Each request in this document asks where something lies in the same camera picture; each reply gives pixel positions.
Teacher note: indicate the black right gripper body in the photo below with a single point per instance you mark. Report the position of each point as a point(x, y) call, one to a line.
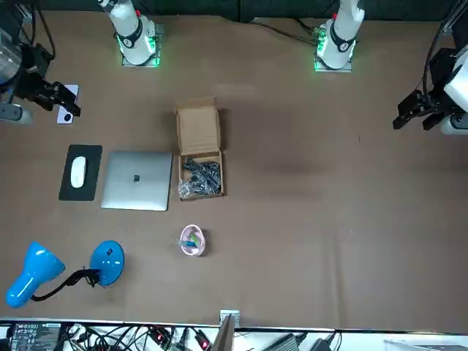
point(33, 73)

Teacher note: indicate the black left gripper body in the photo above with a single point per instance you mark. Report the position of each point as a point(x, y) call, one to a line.
point(438, 73)

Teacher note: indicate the silver laptop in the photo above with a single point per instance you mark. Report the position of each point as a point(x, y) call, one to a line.
point(137, 190)

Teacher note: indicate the blue desk lamp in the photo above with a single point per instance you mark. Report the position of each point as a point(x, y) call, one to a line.
point(108, 261)

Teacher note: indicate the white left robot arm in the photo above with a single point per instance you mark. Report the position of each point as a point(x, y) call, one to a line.
point(343, 36)

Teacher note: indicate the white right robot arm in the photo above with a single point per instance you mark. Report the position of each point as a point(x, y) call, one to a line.
point(131, 40)

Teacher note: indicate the white computer mouse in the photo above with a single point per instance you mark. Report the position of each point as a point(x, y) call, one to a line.
point(78, 172)

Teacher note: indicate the black mouse pad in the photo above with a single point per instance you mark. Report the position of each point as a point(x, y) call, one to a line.
point(93, 175)

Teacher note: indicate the open cardboard box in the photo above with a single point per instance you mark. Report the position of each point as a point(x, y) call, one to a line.
point(199, 128)

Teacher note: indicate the bag of black parts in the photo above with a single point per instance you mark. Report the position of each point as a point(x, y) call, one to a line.
point(201, 177)

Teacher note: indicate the blue pen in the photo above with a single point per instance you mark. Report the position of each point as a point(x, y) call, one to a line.
point(187, 242)

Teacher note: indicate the green pen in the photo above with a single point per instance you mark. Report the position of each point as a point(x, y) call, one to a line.
point(195, 239)

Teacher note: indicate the pink pen cup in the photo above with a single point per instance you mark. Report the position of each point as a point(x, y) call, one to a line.
point(192, 252)

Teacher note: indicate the black power adapter white print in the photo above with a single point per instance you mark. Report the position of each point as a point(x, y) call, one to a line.
point(33, 336)

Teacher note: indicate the plain black power adapter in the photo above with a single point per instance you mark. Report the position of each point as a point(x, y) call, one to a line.
point(325, 342)

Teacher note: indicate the black device red light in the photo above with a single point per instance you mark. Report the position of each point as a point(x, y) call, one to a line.
point(158, 334)
point(203, 340)

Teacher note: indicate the grey power adapter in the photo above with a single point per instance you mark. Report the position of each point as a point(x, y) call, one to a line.
point(285, 342)

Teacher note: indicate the aluminium frame profile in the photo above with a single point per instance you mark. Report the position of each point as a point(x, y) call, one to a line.
point(455, 16)

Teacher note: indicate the aluminium post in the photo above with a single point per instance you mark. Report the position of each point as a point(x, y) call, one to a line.
point(228, 329)

